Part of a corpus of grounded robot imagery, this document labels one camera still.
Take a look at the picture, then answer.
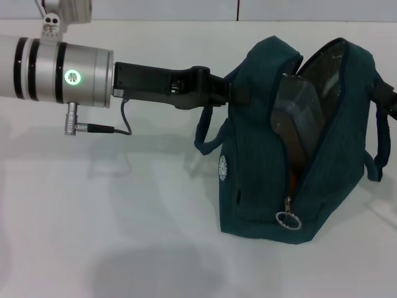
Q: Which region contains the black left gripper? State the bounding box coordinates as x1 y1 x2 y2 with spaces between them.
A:
111 61 251 111

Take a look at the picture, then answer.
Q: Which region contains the teal insulated lunch bag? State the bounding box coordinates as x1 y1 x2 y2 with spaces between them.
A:
194 35 395 246

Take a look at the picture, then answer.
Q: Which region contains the orange pear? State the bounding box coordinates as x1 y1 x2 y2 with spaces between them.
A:
287 167 301 195

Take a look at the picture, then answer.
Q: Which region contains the grey left gripper cable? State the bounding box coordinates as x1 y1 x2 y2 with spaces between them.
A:
63 98 133 137

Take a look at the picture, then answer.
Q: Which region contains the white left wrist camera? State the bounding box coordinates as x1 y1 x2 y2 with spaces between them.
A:
57 0 93 24

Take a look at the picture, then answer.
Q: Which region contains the silver left camera bracket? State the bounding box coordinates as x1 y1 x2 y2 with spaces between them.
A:
39 11 68 43

